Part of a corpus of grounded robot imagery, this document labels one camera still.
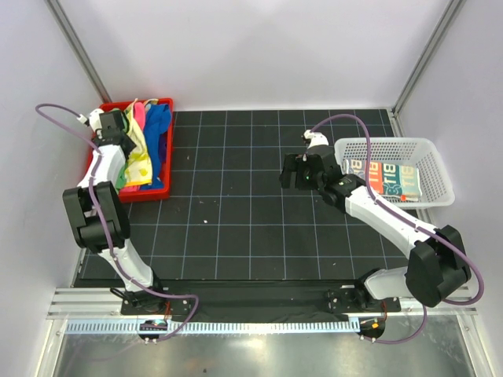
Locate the yellow towel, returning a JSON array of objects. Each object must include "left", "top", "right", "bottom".
[{"left": 117, "top": 104, "right": 155, "bottom": 188}]

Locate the white perforated plastic basket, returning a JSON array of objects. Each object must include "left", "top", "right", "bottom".
[{"left": 333, "top": 137, "right": 456, "bottom": 210}]

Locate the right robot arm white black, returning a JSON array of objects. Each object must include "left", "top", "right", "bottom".
[{"left": 279, "top": 145, "right": 472, "bottom": 311}]

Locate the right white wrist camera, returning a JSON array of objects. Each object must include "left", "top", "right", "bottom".
[{"left": 302, "top": 130, "right": 329, "bottom": 154}]

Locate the blue towel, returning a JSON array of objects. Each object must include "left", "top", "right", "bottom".
[{"left": 141, "top": 103, "right": 172, "bottom": 191}]

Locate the red plastic bin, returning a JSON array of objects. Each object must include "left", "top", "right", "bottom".
[{"left": 86, "top": 97, "right": 174, "bottom": 203}]

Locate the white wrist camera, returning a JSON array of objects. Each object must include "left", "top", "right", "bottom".
[
  {"left": 302, "top": 130, "right": 329, "bottom": 154},
  {"left": 77, "top": 108, "right": 105, "bottom": 131}
]

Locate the left aluminium frame post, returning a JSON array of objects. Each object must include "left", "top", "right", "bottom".
[{"left": 46, "top": 0, "right": 112, "bottom": 103}]

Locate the aluminium frame post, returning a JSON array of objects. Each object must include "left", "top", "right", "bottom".
[
  {"left": 392, "top": 0, "right": 466, "bottom": 118},
  {"left": 46, "top": 0, "right": 112, "bottom": 103}
]

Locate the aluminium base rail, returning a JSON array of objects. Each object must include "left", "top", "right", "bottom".
[{"left": 46, "top": 287, "right": 478, "bottom": 319}]

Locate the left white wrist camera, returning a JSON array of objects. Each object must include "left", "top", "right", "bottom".
[{"left": 77, "top": 108, "right": 105, "bottom": 131}]

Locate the black grid mat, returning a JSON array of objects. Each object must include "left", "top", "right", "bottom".
[{"left": 74, "top": 108, "right": 449, "bottom": 282}]

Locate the green towel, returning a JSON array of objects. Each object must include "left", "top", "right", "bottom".
[{"left": 116, "top": 112, "right": 132, "bottom": 190}]

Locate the right aluminium frame post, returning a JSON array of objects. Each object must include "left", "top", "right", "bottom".
[{"left": 392, "top": 0, "right": 466, "bottom": 118}]

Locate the rabbit print towel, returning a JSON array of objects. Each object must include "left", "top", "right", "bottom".
[{"left": 368, "top": 161, "right": 422, "bottom": 203}]

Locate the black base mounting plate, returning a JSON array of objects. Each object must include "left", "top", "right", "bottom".
[{"left": 110, "top": 280, "right": 401, "bottom": 323}]

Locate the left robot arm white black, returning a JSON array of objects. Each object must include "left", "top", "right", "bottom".
[{"left": 63, "top": 109, "right": 167, "bottom": 314}]

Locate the slotted white cable duct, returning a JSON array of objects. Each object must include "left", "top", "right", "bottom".
[{"left": 65, "top": 317, "right": 360, "bottom": 336}]

